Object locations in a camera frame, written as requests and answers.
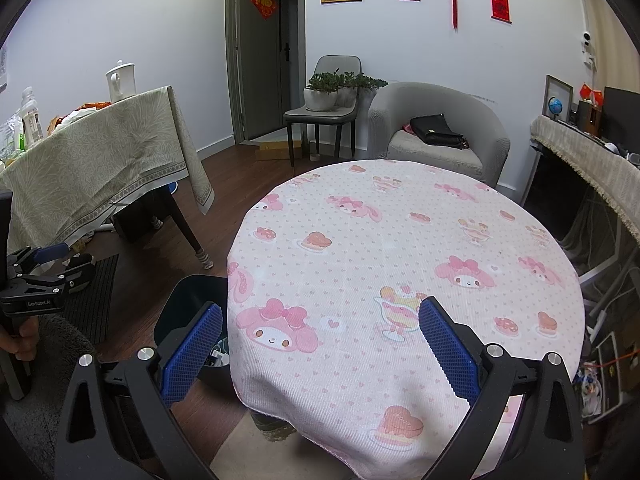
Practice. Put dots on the potted plant in white pot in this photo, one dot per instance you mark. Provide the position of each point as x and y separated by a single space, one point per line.
320 100
367 82

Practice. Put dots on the dark ribbed floor mat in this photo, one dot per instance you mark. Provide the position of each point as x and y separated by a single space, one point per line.
95 300

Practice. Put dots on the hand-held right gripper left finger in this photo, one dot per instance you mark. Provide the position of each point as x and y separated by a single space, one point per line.
192 350

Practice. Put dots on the dark wooden table leg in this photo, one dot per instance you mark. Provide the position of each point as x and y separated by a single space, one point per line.
187 230

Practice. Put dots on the green bottle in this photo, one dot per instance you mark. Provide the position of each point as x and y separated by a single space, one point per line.
18 135

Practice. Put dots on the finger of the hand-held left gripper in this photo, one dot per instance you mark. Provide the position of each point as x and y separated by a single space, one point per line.
50 251
75 270

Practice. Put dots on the side counter with lace cloth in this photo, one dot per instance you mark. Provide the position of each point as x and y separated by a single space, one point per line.
590 160

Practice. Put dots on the person's left hand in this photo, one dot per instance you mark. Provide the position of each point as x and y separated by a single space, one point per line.
25 340

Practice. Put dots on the grey armchair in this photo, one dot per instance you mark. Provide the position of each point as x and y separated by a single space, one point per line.
480 130

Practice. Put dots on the black handbag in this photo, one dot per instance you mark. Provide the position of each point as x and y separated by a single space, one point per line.
437 132

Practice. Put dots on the table with beige cloth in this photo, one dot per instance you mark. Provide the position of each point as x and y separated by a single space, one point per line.
100 160

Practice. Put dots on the black monitor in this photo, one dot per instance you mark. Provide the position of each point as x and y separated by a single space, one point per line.
622 115

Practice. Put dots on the dark speaker box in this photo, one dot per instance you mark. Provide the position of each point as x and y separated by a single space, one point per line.
587 119

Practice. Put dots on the person's dark fleece clothing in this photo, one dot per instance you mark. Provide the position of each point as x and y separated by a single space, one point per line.
65 335

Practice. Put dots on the clear plastic bottle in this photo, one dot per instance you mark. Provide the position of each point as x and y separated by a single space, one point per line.
32 120

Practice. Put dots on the grey door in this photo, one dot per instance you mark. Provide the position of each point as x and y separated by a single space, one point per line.
260 70

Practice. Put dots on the teal plastic bin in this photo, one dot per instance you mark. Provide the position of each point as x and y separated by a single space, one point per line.
185 295

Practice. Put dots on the dark box under table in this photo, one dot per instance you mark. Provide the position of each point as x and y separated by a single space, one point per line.
135 222

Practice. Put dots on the blue slipper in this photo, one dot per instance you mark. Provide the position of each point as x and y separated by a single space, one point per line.
173 188

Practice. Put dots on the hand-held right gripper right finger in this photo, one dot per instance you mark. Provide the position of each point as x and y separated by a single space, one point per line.
447 350

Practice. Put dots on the grey dining chair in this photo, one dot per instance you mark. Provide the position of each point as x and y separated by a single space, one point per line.
340 67

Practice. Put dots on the small blue globe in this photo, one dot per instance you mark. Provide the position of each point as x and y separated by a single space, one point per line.
555 106

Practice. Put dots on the white security camera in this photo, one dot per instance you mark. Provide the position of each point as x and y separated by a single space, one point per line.
590 45

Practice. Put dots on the flat cardboard on floor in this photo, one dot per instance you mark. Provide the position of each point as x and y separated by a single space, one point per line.
280 150

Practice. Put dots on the picture frame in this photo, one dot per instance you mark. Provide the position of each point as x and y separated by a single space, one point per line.
562 87

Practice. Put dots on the white kettle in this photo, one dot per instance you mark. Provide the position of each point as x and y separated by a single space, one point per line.
121 82

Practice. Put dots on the small red flags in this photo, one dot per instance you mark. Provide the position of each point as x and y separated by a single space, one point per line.
591 93

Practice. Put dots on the red diamond door sticker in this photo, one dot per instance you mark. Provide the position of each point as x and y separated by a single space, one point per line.
264 5

